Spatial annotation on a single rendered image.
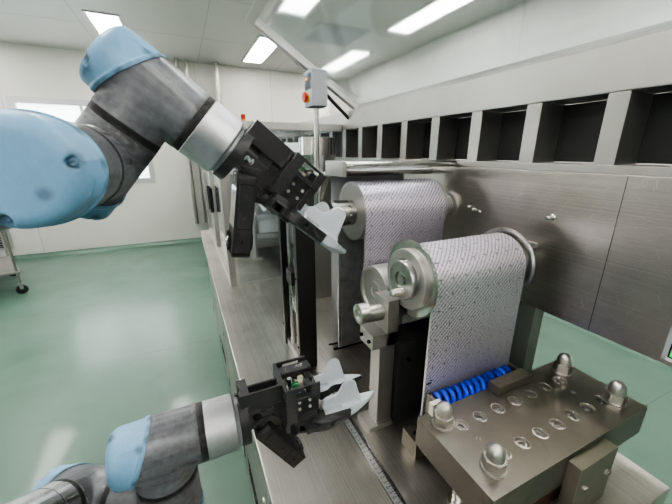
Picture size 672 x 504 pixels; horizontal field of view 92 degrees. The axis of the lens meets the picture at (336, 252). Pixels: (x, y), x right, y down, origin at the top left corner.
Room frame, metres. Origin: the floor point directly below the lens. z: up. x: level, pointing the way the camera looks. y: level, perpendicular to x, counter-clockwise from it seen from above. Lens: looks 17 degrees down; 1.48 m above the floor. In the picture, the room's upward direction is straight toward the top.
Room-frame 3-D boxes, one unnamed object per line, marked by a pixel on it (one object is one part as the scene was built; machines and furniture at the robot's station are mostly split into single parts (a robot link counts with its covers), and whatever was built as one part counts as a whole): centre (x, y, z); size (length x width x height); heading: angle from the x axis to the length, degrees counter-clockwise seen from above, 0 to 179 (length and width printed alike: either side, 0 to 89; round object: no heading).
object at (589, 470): (0.39, -0.41, 0.96); 0.10 x 0.03 x 0.11; 115
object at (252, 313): (1.43, 0.23, 0.88); 2.52 x 0.66 x 0.04; 25
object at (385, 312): (0.58, -0.09, 1.05); 0.06 x 0.05 x 0.31; 115
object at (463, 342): (0.56, -0.28, 1.11); 0.23 x 0.01 x 0.18; 115
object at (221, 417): (0.36, 0.16, 1.11); 0.08 x 0.05 x 0.08; 25
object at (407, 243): (0.57, -0.14, 1.25); 0.15 x 0.01 x 0.15; 25
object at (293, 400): (0.40, 0.09, 1.12); 0.12 x 0.08 x 0.09; 115
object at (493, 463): (0.36, -0.23, 1.05); 0.04 x 0.04 x 0.04
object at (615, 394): (0.50, -0.52, 1.05); 0.04 x 0.04 x 0.04
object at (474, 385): (0.54, -0.28, 1.03); 0.21 x 0.04 x 0.03; 115
